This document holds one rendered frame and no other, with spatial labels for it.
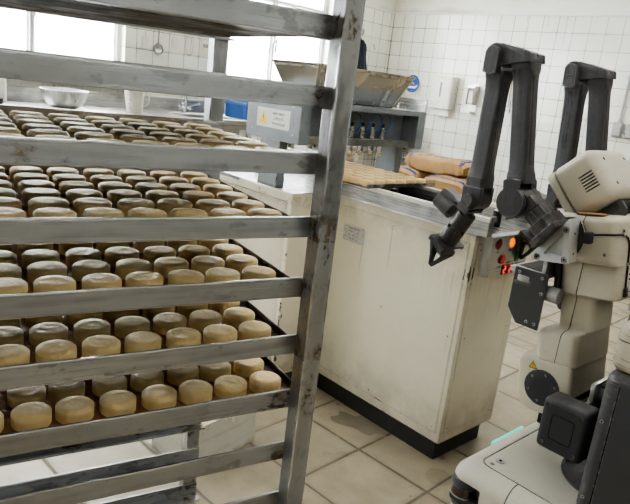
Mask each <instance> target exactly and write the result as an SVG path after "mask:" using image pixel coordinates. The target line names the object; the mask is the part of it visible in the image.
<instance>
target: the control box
mask: <svg viewBox="0 0 630 504"><path fill-rule="evenodd" d="M518 233H519V231H512V232H504V233H497V234H492V237H489V238H485V237H484V242H483V244H484V245H483V251H482V256H481V261H480V266H479V272H478V276H480V277H483V278H489V277H493V276H498V275H503V270H504V269H505V267H504V266H506V269H505V270H506V271H505V270H504V271H505V273H504V274H508V270H509V271H510V269H509V266H510V265H511V264H512V265H513V264H518V263H523V262H525V260H526V257H525V258H523V259H522V260H521V259H520V258H519V260H517V261H516V260H515V255H516V253H517V252H519V237H520V235H519V234H518ZM512 238H515V244H514V246H513V247H510V241H511V239H512ZM499 240H502V246H501V248H500V249H497V247H496V246H497V242H498V241H499ZM501 255H505V257H506V259H505V262H504V263H503V264H500V263H499V257H500V256H501ZM503 268H504V269H503ZM510 268H511V266H510ZM513 272H514V271H510V272H509V273H513Z"/></svg>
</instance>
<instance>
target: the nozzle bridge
mask: <svg viewBox="0 0 630 504"><path fill-rule="evenodd" d="M357 112H359V113H360V114H361V116H362V122H365V126H364V127H365V130H366V131H367V130H368V129H369V127H370V123H371V117H370V116H369V114H367V113H370V114H371V116H372V123H375V131H378V130H379V128H380V125H381V118H380V116H379V115H378V114H377V113H379V114H380V115H381V116H382V119H383V123H384V124H385V131H386V132H387V131H388V130H389V129H390V126H391V118H390V117H389V116H388V115H387V114H389V115H390V116H391V117H392V120H393V123H392V128H391V130H390V132H388V133H387V134H384V139H383V140H380V139H379V134H380V131H379V132H378V133H375V134H374V139H369V134H370V130H369V131H368V132H366V133H365V132H364V138H363V139H359V131H360V129H359V130H358V131H356V132H354V135H353V139H352V138H349V137H348V145H347V146H371V147H383V152H382V154H381V156H379V155H377V156H376V163H375V168H378V169H383V170H384V171H392V172H394V173H399V170H400V164H401V157H402V150H403V147H404V148H413V149H421V146H422V140H423V134H424V127H425V121H426V114H427V113H426V112H421V111H414V110H407V109H400V108H383V107H372V106H361V105H352V113H351V121H354V130H357V129H358V127H359V125H360V116H359V114H358V113H357ZM321 116H322V109H319V108H309V107H298V106H288V105H277V104H267V103H256V102H248V113H247V125H246V133H247V134H251V135H255V136H259V137H261V143H264V144H268V146H269V147H272V148H278V149H284V150H287V145H288V143H290V144H294V145H300V146H307V145H318V142H319V133H320V124H321ZM257 182H258V183H261V184H264V185H267V186H270V187H273V188H283V184H284V174H279V173H258V179H257Z"/></svg>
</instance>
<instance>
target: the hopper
mask: <svg viewBox="0 0 630 504"><path fill-rule="evenodd" d="M272 61H273V62H274V64H275V67H276V69H277V71H278V74H279V76H280V78H281V81H286V82H295V83H303V84H312V85H321V86H325V81H326V72H327V64H322V63H312V62H301V61H289V60H277V59H272ZM415 78H416V77H411V76H404V75H397V74H390V73H384V72H377V71H370V70H363V69H357V74H356V81H355V89H354V97H353V105H361V106H372V107H383V108H393V107H394V105H395V104H396V102H397V101H398V100H399V99H400V97H401V96H402V95H403V93H404V92H405V91H406V89H407V88H408V87H409V86H410V84H411V83H412V82H413V80H415Z"/></svg>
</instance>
